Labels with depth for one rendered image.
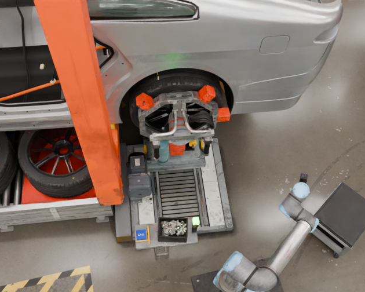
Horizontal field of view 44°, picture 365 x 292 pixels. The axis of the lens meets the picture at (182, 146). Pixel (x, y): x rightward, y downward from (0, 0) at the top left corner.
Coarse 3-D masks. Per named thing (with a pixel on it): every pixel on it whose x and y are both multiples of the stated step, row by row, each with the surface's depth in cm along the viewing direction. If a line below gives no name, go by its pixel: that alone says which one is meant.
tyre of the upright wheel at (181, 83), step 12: (156, 72) 293; (168, 72) 291; (180, 72) 290; (192, 72) 294; (204, 72) 298; (144, 84) 294; (156, 84) 289; (168, 84) 287; (180, 84) 287; (192, 84) 289; (204, 84) 292; (216, 84) 304; (132, 96) 303; (216, 96) 303; (132, 108) 305; (132, 120) 317
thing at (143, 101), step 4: (140, 96) 288; (144, 96) 287; (148, 96) 290; (136, 100) 290; (140, 100) 287; (144, 100) 285; (148, 100) 289; (152, 100) 292; (140, 104) 286; (144, 104) 287; (148, 104) 287; (152, 104) 290; (144, 108) 291; (148, 108) 291
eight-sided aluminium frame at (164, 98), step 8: (160, 96) 288; (168, 96) 291; (176, 96) 291; (184, 96) 292; (192, 96) 288; (160, 104) 289; (200, 104) 294; (208, 104) 296; (216, 104) 304; (144, 112) 295; (216, 112) 304; (144, 120) 303; (216, 120) 313; (144, 128) 311; (200, 128) 328; (208, 128) 322
